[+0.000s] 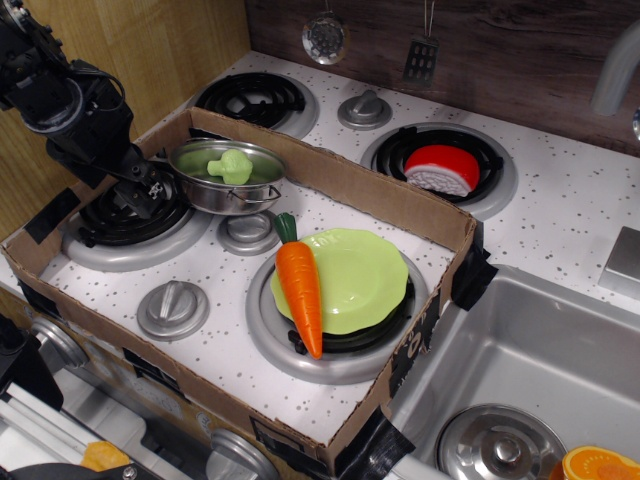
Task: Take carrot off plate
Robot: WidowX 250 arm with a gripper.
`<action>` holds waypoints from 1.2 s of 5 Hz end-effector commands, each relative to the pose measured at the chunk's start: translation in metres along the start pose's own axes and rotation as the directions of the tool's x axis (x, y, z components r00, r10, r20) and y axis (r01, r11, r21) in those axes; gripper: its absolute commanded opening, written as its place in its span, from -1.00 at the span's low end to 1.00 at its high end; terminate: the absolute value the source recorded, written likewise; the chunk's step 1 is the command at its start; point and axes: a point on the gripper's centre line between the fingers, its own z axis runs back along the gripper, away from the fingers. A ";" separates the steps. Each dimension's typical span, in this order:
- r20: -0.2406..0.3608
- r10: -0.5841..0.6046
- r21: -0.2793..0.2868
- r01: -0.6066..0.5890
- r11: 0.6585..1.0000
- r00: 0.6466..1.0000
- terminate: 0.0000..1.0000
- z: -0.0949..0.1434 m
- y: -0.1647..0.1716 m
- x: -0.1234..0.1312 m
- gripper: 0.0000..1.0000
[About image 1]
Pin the grey centre stove knob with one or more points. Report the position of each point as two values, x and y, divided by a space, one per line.
248 235

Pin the stove burner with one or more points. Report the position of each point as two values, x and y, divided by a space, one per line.
99 238
265 99
347 359
498 176

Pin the grey oven front knob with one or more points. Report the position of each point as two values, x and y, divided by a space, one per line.
232 457

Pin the black clamp device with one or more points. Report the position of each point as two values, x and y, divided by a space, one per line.
22 364

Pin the grey oven left knob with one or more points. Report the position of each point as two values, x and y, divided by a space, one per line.
57 348

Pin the grey square faucet base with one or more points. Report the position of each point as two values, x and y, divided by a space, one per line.
621 271

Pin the light green plastic plate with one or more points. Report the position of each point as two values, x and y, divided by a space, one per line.
363 278

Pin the hanging silver strainer spoon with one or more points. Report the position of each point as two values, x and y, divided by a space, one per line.
325 37

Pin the front left stove burner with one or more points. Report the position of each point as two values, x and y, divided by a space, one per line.
99 238

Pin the back right stove burner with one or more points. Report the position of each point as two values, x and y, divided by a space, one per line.
498 176

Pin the hanging silver slotted spatula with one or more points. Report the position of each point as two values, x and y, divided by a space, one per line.
422 56

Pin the silver pot lid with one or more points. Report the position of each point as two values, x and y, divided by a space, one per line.
492 441

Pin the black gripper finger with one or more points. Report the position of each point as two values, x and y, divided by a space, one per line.
122 203
144 205

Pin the red toy cheese wedge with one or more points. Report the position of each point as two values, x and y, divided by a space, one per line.
443 169

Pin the yellow chip piece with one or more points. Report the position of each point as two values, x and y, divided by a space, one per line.
102 455

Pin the grey front stove knob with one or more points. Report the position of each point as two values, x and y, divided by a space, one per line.
172 311

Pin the small steel pot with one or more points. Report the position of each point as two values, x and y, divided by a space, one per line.
210 194

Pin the back left stove burner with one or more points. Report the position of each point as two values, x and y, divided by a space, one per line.
265 99

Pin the grey back stove knob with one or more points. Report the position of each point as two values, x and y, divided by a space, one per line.
364 112

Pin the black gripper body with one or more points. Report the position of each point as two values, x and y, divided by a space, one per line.
136 174

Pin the grey oven knob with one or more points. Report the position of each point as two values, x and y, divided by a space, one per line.
57 348
232 457

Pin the grey stove knob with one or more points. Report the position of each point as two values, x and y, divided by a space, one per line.
172 311
248 235
364 112

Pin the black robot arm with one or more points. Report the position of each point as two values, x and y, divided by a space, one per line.
80 110

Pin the front right stove burner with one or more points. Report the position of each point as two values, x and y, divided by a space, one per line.
347 359

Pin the green toy broccoli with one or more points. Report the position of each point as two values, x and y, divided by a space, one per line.
234 167

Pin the grey sink basin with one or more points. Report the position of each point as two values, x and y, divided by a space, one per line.
569 360

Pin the brown cardboard fence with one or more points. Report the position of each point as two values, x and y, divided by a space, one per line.
317 429

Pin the orange slice toy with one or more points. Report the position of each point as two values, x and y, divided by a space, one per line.
595 463

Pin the orange toy carrot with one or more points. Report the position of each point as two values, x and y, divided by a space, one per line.
300 283

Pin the grey toy faucet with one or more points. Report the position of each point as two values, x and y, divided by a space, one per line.
617 72

